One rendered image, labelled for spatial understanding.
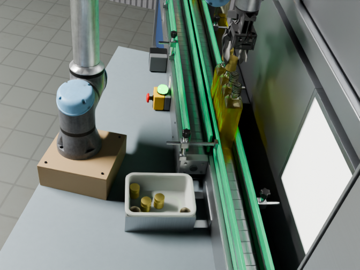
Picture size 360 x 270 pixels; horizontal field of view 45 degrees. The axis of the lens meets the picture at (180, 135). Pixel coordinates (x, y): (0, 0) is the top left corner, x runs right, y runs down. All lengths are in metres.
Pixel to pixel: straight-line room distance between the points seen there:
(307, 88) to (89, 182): 0.74
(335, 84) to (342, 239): 0.81
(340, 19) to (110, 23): 2.97
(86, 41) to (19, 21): 2.55
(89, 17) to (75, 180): 0.52
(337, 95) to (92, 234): 0.84
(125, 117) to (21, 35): 2.11
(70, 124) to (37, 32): 2.42
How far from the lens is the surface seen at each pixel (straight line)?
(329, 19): 1.19
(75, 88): 1.42
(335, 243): 0.29
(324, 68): 1.13
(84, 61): 1.46
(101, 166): 1.47
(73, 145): 1.47
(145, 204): 1.42
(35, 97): 3.11
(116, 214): 1.47
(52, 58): 3.47
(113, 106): 1.85
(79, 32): 1.42
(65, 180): 1.49
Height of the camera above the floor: 1.94
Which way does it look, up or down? 43 degrees down
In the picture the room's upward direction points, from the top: 9 degrees clockwise
